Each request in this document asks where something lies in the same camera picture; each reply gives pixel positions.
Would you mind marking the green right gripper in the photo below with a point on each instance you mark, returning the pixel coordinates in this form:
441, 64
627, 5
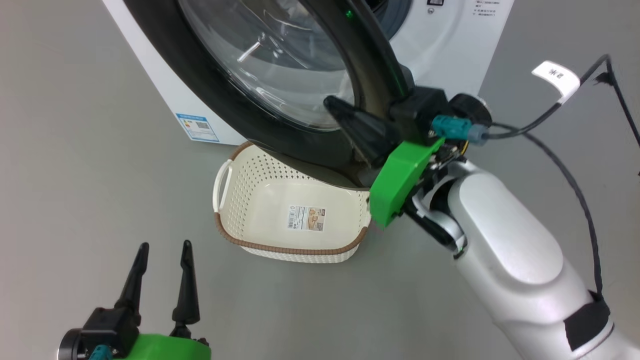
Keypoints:
397, 185

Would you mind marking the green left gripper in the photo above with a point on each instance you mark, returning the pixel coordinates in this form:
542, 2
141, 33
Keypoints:
165, 347

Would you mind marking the black round glass washer door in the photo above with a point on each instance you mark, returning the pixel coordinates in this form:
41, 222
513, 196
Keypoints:
220, 85

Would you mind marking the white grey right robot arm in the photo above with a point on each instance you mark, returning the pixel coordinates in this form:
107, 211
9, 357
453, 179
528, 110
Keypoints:
510, 250

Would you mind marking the basket product label sticker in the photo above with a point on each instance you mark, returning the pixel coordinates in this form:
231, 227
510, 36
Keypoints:
306, 218

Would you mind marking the cream perforated basket brown rim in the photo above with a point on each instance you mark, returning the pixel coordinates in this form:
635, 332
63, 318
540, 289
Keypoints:
270, 210

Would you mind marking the white front-load washing machine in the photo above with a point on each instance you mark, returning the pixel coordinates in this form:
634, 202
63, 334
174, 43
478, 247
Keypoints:
450, 45

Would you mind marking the grey rubber door gasket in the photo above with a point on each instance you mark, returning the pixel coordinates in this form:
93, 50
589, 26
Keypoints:
395, 15

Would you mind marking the blue energy label sticker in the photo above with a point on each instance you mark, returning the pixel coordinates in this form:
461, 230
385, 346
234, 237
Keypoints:
198, 128

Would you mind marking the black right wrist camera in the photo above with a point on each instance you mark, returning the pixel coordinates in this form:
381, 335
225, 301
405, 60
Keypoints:
417, 112

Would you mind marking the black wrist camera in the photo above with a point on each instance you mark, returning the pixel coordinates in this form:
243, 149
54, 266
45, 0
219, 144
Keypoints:
417, 112
107, 330

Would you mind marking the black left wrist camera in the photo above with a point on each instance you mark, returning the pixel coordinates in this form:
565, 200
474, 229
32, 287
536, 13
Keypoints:
107, 330

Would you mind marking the teal left camera connector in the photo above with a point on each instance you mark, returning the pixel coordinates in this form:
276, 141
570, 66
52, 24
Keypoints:
101, 353

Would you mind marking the teal camera connector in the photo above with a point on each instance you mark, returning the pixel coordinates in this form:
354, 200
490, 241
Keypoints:
101, 353
457, 127

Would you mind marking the teal right camera connector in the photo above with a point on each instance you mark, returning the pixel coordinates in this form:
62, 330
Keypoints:
457, 127

